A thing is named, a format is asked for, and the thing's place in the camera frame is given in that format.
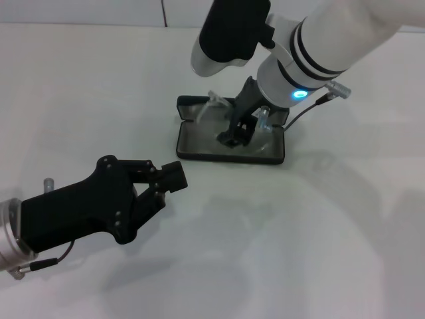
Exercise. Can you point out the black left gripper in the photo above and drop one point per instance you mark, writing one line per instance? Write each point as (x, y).
(76, 212)

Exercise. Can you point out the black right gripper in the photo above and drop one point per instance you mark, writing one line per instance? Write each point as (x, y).
(247, 103)

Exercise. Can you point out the black glasses case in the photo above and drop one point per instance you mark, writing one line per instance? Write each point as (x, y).
(199, 146)

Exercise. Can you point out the clear white glasses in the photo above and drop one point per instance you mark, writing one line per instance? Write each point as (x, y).
(207, 108)

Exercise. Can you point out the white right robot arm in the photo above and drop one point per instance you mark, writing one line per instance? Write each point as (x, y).
(325, 43)

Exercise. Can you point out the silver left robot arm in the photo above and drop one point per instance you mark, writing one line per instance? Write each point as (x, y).
(10, 232)

